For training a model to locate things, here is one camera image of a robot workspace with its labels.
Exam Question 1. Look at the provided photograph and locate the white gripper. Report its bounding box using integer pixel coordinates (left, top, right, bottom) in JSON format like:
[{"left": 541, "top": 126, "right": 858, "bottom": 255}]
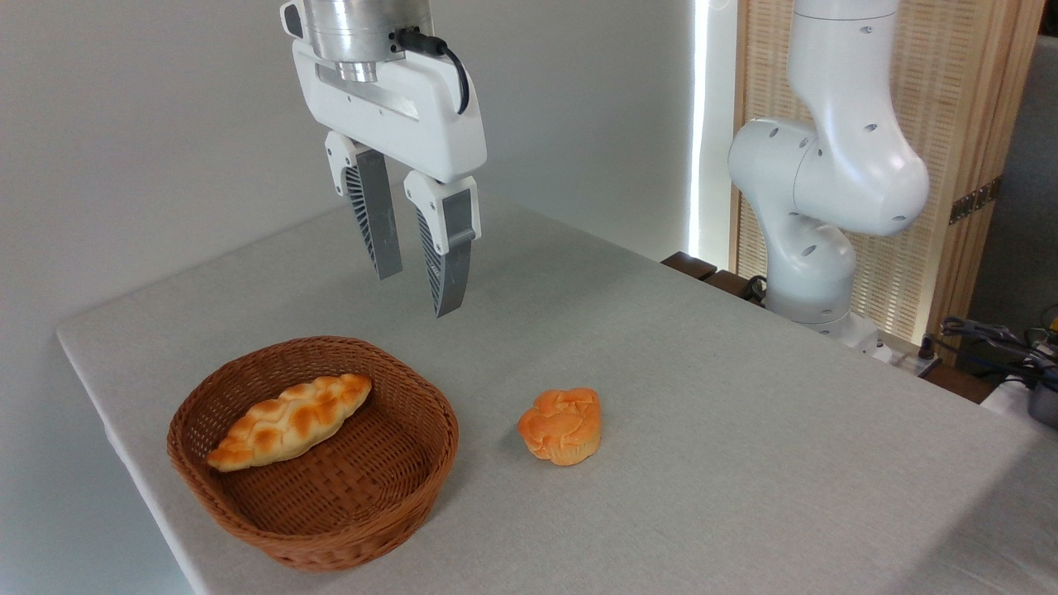
[{"left": 279, "top": 2, "right": 488, "bottom": 319}]

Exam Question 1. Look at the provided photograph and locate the small round orange bread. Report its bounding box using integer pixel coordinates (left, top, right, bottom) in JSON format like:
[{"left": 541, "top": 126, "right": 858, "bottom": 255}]
[{"left": 517, "top": 388, "right": 603, "bottom": 467}]

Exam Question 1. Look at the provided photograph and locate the long braided bread loaf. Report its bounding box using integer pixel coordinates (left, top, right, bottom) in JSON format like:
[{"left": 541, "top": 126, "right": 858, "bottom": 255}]
[{"left": 207, "top": 374, "right": 373, "bottom": 473}]

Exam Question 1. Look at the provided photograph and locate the silver wrist flange adapter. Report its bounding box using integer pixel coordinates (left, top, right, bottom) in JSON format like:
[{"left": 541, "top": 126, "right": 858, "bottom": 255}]
[{"left": 303, "top": 0, "right": 436, "bottom": 84}]

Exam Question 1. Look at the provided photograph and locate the brown woven wicker basket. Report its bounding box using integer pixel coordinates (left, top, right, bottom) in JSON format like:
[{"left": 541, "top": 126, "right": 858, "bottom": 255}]
[{"left": 167, "top": 336, "right": 460, "bottom": 573}]

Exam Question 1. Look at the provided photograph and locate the grey fabric tablecloth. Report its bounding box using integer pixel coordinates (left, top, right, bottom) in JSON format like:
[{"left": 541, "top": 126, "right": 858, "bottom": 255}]
[{"left": 56, "top": 188, "right": 1058, "bottom": 595}]

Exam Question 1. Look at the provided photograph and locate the dark metal screen hinge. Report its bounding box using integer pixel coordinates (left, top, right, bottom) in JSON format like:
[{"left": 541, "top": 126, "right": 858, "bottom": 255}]
[{"left": 949, "top": 177, "right": 1003, "bottom": 226}]

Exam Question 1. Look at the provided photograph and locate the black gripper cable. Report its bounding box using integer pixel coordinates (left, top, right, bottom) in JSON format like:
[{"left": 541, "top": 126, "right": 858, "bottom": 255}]
[{"left": 388, "top": 29, "right": 470, "bottom": 116}]

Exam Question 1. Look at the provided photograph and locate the black cable bundle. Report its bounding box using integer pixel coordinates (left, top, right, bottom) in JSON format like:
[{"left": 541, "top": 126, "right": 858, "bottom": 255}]
[{"left": 941, "top": 317, "right": 1058, "bottom": 389}]

